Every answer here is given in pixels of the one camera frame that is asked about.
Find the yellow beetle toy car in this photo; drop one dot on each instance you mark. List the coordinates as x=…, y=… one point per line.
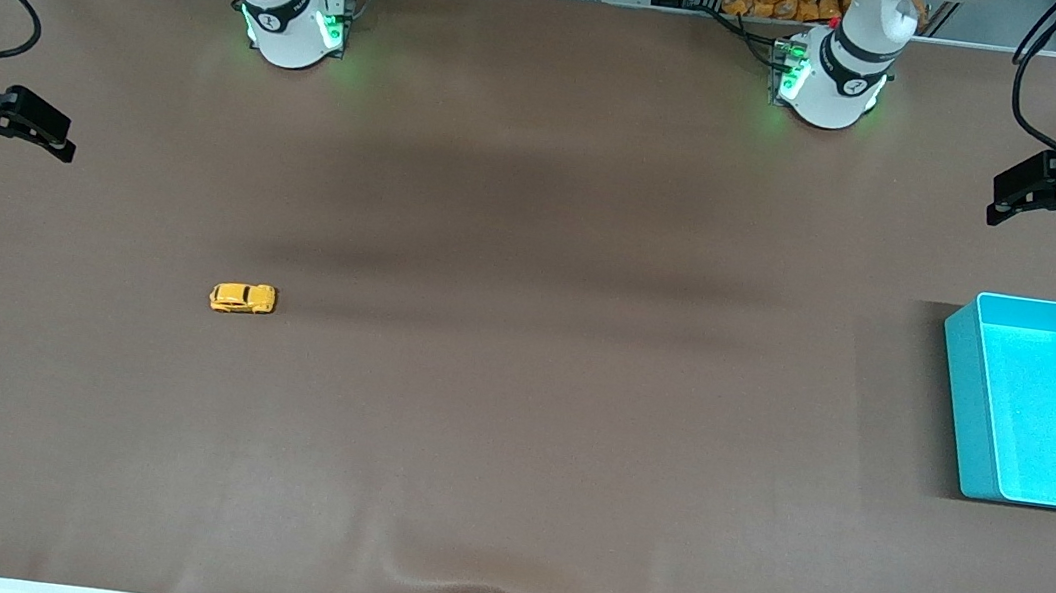
x=243, y=299

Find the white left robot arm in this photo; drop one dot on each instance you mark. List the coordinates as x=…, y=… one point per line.
x=840, y=93

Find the brown table mat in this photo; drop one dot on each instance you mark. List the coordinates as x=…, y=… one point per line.
x=517, y=386

